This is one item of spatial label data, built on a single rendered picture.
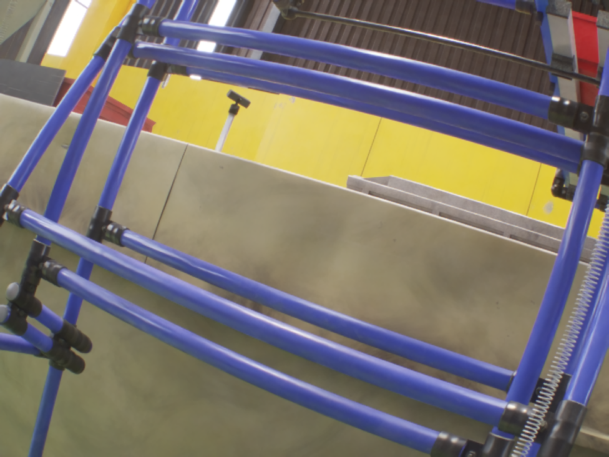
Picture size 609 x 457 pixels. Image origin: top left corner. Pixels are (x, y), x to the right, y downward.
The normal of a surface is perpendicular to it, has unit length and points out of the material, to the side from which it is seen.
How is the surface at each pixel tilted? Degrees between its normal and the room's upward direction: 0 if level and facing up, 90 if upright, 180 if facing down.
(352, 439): 90
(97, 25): 90
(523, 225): 100
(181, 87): 90
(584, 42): 86
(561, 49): 174
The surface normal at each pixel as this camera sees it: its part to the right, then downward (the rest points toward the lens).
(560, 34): -0.37, 0.91
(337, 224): -0.40, -0.18
